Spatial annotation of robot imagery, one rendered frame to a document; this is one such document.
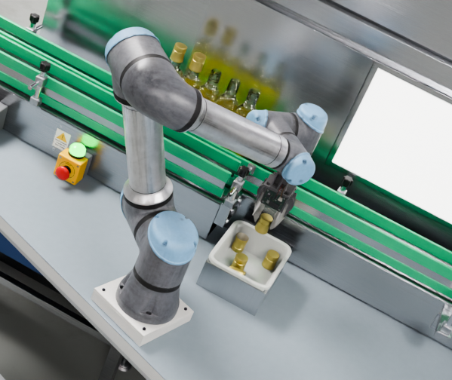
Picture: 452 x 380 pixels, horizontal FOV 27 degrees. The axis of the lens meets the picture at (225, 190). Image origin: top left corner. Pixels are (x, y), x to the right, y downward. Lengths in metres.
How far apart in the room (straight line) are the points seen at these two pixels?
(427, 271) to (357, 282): 0.19
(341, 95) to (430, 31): 0.29
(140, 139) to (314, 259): 0.74
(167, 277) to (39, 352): 1.10
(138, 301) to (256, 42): 0.82
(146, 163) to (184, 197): 0.44
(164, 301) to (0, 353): 1.05
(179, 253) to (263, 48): 0.73
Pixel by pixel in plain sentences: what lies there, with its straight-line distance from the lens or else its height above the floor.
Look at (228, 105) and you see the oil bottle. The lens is 2.51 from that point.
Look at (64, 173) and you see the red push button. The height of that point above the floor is 0.80.
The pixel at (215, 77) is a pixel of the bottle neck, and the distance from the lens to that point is 2.51.
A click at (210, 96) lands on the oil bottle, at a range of 2.52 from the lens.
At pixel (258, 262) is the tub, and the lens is 2.54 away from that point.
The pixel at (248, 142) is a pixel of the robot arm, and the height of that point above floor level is 1.28.
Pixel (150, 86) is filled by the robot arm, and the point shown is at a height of 1.37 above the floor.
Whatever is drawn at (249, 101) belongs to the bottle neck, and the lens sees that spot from 2.50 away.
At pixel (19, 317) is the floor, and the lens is 3.25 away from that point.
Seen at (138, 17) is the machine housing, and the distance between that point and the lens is 2.74.
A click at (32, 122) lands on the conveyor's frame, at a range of 2.66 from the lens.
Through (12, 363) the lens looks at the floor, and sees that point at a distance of 3.11.
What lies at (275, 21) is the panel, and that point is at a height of 1.29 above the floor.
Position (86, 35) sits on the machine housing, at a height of 0.98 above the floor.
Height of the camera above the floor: 2.26
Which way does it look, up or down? 33 degrees down
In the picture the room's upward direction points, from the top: 23 degrees clockwise
